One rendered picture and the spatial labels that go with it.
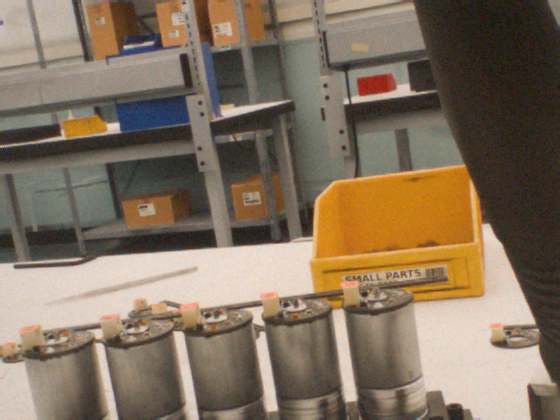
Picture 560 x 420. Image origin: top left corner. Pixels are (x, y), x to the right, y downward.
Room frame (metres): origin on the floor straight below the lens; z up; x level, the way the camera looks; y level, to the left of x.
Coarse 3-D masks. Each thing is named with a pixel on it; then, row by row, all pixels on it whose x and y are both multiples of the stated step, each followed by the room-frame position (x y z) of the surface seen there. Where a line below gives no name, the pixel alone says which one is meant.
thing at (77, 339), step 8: (48, 336) 0.31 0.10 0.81; (64, 336) 0.31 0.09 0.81; (72, 336) 0.31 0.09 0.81; (80, 336) 0.31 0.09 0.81; (88, 336) 0.31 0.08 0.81; (64, 344) 0.30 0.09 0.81; (72, 344) 0.30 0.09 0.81; (80, 344) 0.30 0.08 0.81; (88, 344) 0.30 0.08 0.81; (24, 352) 0.30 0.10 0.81; (32, 352) 0.30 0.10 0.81; (40, 352) 0.30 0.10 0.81; (56, 352) 0.29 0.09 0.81; (64, 352) 0.29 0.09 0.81
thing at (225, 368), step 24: (192, 336) 0.29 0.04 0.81; (216, 336) 0.29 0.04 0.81; (240, 336) 0.29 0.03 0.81; (192, 360) 0.30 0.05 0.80; (216, 360) 0.29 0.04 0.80; (240, 360) 0.29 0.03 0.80; (216, 384) 0.29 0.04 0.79; (240, 384) 0.29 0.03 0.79; (216, 408) 0.29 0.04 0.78; (240, 408) 0.29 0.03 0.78; (264, 408) 0.30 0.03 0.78
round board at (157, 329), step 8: (152, 320) 0.32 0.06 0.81; (160, 320) 0.31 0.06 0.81; (128, 328) 0.31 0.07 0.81; (152, 328) 0.31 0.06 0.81; (160, 328) 0.30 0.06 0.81; (168, 328) 0.30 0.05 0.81; (120, 336) 0.30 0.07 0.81; (128, 336) 0.30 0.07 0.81; (136, 336) 0.30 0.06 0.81; (144, 336) 0.30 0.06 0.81; (152, 336) 0.30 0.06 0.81; (160, 336) 0.30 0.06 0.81; (104, 344) 0.30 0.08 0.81; (112, 344) 0.29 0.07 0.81; (120, 344) 0.29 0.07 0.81; (128, 344) 0.29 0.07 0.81; (136, 344) 0.29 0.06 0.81
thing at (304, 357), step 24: (288, 312) 0.30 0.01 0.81; (288, 336) 0.29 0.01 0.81; (312, 336) 0.29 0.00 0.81; (288, 360) 0.29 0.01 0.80; (312, 360) 0.29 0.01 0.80; (336, 360) 0.30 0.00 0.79; (288, 384) 0.29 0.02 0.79; (312, 384) 0.29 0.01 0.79; (336, 384) 0.29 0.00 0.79; (288, 408) 0.29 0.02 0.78; (312, 408) 0.29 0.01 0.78; (336, 408) 0.29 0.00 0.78
